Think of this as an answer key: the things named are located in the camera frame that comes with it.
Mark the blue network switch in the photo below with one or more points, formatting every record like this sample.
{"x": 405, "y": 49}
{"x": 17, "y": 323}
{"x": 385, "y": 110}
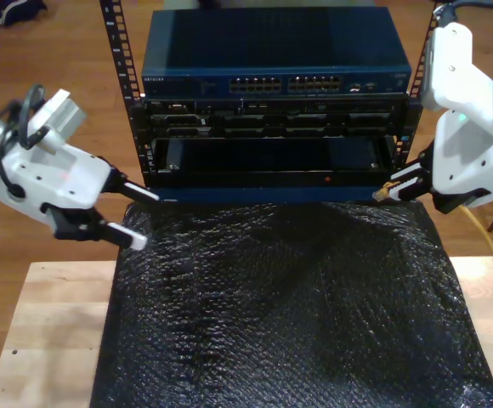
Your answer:
{"x": 272, "y": 42}

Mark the black perforated rack post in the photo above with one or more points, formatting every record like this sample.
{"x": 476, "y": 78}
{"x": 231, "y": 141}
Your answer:
{"x": 116, "y": 51}
{"x": 399, "y": 155}

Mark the blue base board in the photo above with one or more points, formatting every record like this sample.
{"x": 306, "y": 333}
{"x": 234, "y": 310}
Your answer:
{"x": 229, "y": 195}

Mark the black rack server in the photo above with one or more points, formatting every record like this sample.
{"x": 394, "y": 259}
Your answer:
{"x": 272, "y": 120}

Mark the black bubble wrap mat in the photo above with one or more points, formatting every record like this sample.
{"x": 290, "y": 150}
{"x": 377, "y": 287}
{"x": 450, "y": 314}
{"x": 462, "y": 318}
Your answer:
{"x": 272, "y": 340}

